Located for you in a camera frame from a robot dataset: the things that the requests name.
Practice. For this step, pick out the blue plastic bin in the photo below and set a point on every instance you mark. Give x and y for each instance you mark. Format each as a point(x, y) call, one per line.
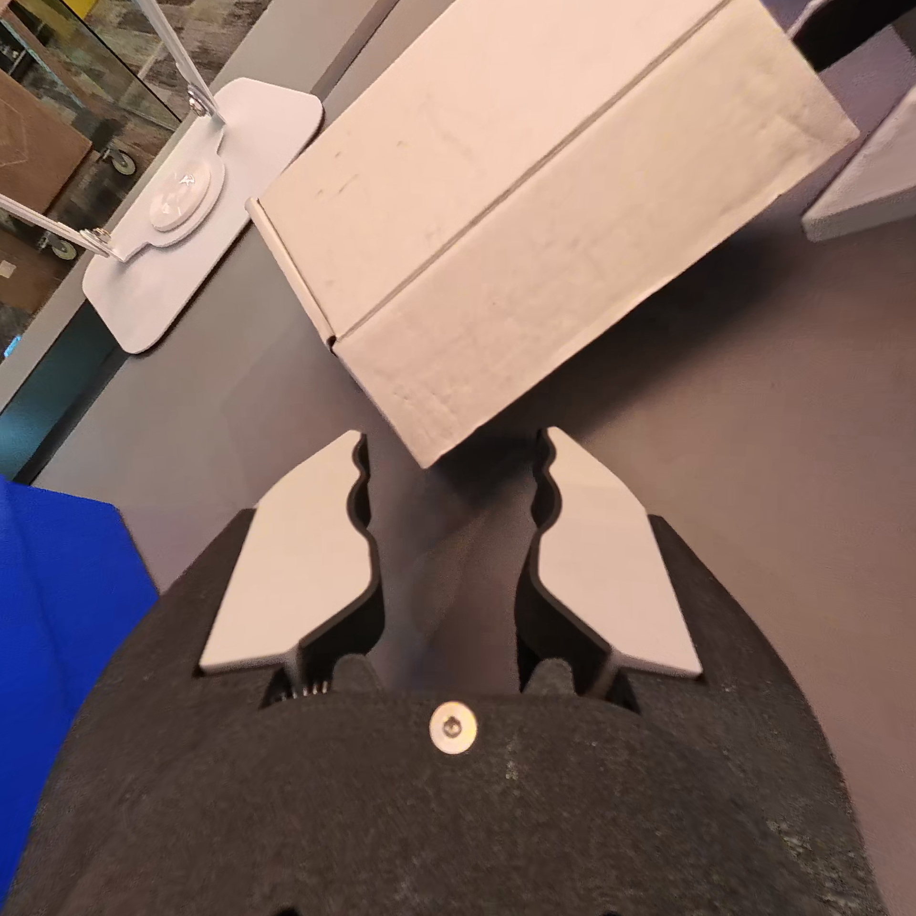
point(57, 644)

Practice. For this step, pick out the brown wheeled dolly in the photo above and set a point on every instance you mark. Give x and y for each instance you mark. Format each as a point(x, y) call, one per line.
point(36, 143)

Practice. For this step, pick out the document stand with white base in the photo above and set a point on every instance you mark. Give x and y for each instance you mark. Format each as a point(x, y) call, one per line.
point(236, 143)

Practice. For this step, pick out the white cardboard mailer box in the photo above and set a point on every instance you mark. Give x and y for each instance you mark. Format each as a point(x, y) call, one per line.
point(501, 179)

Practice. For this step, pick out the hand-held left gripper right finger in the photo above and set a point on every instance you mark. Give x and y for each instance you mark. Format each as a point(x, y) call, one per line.
point(608, 572)

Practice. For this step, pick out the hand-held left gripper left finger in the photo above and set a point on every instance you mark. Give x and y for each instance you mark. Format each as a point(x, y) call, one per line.
point(293, 572)

